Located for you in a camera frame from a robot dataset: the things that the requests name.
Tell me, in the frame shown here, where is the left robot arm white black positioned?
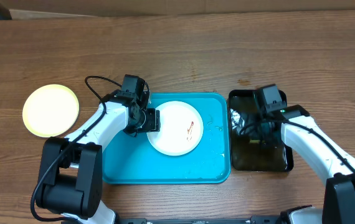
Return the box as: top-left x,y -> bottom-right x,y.
30,101 -> 160,223

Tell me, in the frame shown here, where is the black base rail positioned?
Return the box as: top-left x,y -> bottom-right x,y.
115,215 -> 287,224

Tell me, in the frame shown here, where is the cardboard panel at back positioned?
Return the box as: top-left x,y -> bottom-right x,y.
1,0 -> 355,16

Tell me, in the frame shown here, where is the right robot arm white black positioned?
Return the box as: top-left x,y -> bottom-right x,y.
239,105 -> 355,223

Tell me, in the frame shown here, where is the green yellow sponge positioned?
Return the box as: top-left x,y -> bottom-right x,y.
248,139 -> 262,145

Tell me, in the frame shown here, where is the black water tray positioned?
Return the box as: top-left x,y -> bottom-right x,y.
227,90 -> 294,172

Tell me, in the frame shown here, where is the teal plastic tray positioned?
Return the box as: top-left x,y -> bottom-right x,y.
103,93 -> 231,184

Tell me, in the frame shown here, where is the yellow plate with ketchup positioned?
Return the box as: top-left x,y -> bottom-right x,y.
22,84 -> 80,138

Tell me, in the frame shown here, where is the white plate with ketchup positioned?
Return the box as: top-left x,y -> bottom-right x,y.
147,101 -> 204,156

